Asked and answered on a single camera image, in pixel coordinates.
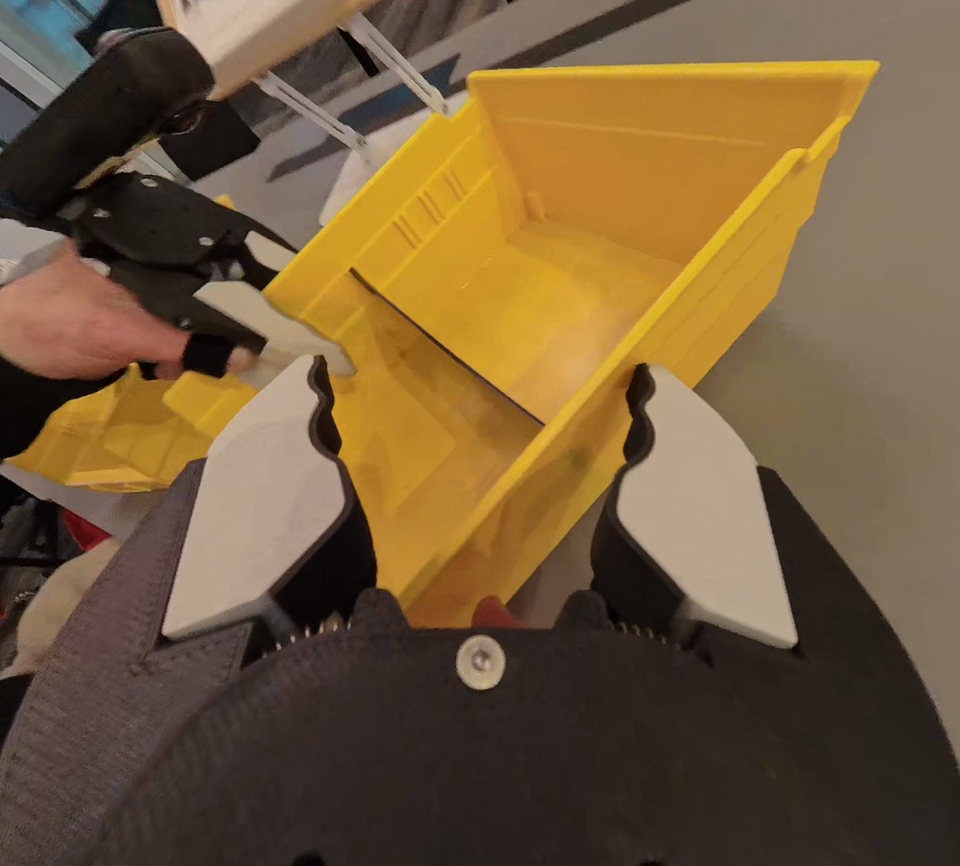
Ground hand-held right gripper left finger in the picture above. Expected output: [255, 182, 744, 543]
[161, 354, 357, 641]

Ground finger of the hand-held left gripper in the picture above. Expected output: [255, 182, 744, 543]
[193, 279, 357, 387]
[243, 230, 300, 276]

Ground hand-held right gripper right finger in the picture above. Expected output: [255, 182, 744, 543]
[600, 363, 798, 650]

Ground yellow plastic bin with divider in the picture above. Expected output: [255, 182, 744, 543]
[262, 59, 882, 631]

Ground person's left hand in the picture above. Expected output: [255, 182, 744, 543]
[0, 243, 256, 381]

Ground white board stand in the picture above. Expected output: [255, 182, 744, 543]
[251, 14, 451, 226]

